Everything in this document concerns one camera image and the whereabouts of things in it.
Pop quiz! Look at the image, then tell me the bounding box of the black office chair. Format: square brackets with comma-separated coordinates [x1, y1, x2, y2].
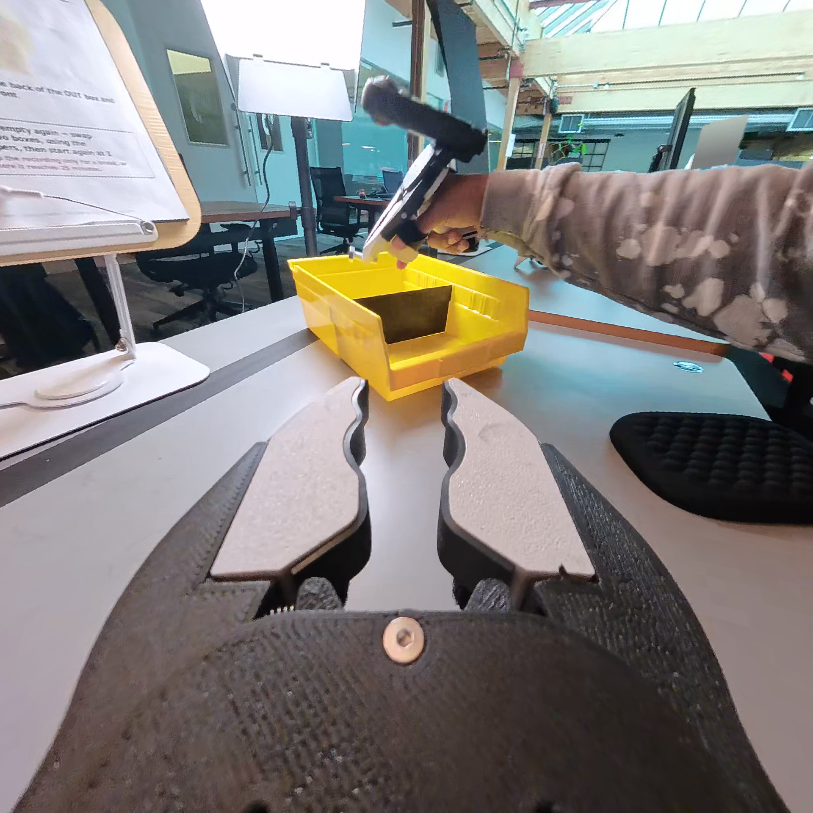
[309, 166, 369, 239]
[136, 222, 258, 331]

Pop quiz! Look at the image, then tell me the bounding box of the black light stand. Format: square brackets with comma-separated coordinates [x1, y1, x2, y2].
[291, 117, 318, 258]

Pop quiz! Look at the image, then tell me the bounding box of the person's right forearm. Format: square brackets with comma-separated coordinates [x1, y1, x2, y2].
[479, 162, 813, 366]

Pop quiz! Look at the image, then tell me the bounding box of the tall black panel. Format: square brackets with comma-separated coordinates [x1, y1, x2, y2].
[426, 0, 490, 137]

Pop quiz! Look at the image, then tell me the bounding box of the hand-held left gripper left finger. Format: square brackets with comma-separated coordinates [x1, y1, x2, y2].
[210, 376, 372, 604]

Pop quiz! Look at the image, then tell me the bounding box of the bright softbox light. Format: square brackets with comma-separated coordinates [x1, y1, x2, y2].
[200, 0, 366, 71]

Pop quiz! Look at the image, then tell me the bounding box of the thin black monitor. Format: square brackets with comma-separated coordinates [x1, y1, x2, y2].
[649, 88, 697, 174]

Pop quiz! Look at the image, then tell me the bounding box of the person's right hand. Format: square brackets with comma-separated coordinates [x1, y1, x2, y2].
[394, 173, 490, 269]

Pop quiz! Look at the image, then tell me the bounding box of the grey wall sign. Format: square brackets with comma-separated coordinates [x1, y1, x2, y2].
[166, 50, 230, 147]

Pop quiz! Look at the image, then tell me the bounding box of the black bin divider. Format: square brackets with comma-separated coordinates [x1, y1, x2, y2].
[352, 285, 453, 345]

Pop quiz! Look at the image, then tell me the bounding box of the white diffuser panel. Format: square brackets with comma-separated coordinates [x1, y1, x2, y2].
[236, 56, 354, 123]

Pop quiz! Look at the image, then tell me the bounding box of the printed instruction sheet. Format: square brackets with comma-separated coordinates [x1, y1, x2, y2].
[0, 0, 190, 231]

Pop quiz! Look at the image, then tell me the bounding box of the large yellow plastic bin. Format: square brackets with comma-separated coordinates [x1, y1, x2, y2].
[287, 253, 531, 402]

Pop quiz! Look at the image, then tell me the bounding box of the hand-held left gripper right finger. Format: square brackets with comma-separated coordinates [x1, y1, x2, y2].
[438, 378, 598, 604]

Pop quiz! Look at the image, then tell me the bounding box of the dark wooden desk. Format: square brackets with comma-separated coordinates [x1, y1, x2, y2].
[333, 194, 395, 230]
[200, 202, 299, 302]

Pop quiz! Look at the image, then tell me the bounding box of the wooden document board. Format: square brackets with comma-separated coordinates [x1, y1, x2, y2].
[0, 0, 203, 266]

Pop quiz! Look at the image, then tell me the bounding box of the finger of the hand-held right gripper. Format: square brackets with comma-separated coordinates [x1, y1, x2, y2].
[362, 149, 445, 264]

